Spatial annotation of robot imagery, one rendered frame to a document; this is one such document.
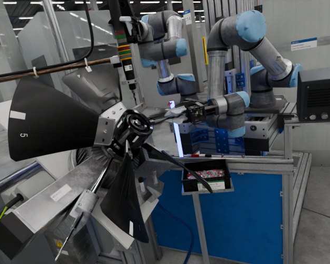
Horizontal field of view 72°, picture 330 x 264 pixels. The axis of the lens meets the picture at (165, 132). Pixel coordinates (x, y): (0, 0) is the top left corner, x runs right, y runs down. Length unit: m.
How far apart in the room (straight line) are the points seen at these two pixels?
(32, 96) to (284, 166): 1.06
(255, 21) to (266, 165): 0.65
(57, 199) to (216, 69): 0.81
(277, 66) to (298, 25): 1.33
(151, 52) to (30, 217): 0.78
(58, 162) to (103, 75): 0.37
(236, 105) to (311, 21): 1.66
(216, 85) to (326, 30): 1.63
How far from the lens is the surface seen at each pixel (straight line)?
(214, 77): 1.08
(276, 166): 1.22
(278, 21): 2.51
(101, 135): 0.75
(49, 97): 0.70
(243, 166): 1.22
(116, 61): 0.83
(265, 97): 1.39
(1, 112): 0.99
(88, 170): 0.77
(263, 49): 1.11
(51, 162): 0.89
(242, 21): 0.99
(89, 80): 0.94
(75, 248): 1.06
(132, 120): 0.77
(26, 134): 0.67
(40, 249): 1.55
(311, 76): 1.07
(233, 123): 1.01
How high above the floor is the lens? 1.42
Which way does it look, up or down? 19 degrees down
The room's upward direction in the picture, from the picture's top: 11 degrees counter-clockwise
